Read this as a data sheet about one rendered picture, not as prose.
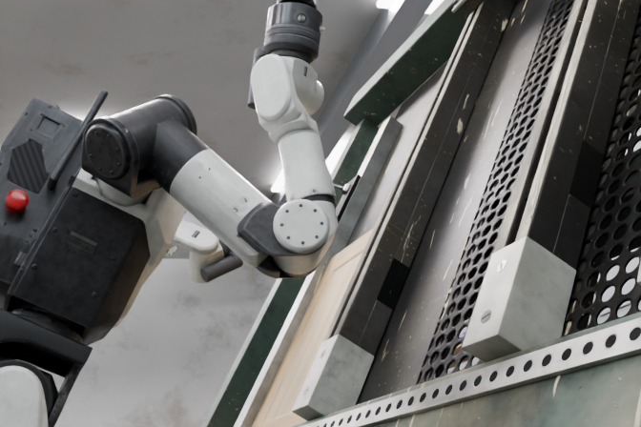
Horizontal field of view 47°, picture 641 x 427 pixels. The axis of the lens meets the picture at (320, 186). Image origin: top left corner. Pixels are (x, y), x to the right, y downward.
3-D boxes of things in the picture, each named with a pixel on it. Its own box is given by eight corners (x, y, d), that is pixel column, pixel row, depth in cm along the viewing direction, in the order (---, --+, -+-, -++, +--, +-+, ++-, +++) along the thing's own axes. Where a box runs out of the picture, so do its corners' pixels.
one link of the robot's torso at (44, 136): (-76, 243, 97) (52, 50, 116) (-73, 310, 125) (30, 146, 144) (134, 335, 104) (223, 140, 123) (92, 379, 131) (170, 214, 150)
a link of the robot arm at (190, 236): (221, 261, 176) (172, 240, 179) (224, 234, 170) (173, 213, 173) (208, 279, 171) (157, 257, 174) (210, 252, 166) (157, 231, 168)
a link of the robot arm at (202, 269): (220, 249, 183) (180, 267, 177) (223, 217, 176) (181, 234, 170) (247, 278, 177) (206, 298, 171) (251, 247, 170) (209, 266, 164)
